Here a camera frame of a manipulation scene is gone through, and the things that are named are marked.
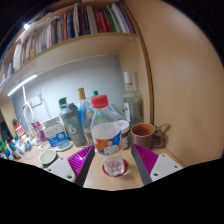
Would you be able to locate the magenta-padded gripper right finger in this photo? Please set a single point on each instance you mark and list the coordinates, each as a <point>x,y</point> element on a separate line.
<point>146,160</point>

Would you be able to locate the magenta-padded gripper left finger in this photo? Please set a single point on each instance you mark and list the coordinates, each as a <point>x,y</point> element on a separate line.
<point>80,160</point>

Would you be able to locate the clear water bottle red cap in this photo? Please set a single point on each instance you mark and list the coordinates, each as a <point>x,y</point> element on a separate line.
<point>106,133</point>

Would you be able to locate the flat round red coaster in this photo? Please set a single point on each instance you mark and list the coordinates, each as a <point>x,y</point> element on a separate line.
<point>126,165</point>

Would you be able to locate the light blue flat device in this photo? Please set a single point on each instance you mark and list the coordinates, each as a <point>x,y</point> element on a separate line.
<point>63,146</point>

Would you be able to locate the brown ceramic mug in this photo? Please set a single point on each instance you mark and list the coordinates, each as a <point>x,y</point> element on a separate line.
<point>141,138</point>

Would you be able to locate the grey shaker bottle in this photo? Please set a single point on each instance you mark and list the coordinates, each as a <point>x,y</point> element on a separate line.
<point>73,126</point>

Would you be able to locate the blue and white carton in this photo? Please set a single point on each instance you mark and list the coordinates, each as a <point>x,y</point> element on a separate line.
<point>56,135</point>

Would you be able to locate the metal spoon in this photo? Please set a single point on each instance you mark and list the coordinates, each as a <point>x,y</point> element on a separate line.
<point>162,126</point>

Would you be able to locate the small white round lid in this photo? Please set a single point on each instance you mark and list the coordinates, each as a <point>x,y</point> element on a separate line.
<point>45,145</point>

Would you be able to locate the pink packet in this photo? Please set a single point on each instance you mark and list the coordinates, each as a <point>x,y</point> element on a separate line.
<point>40,131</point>

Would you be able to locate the clear glass bottle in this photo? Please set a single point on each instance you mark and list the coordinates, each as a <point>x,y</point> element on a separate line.
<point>131,103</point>

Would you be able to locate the bottle with green cap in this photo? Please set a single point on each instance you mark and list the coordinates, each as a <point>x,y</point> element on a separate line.
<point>95,92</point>

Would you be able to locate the white LED light bar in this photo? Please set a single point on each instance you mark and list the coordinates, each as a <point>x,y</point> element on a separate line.
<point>21,85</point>

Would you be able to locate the wooden shelf unit with books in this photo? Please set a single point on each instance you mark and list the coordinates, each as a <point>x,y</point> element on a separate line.
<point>73,46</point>

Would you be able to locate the white ceiling light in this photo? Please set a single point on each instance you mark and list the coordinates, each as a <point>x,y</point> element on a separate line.
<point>26,26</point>

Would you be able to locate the white wall socket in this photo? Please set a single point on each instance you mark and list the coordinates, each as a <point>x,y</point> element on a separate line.
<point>35,101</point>

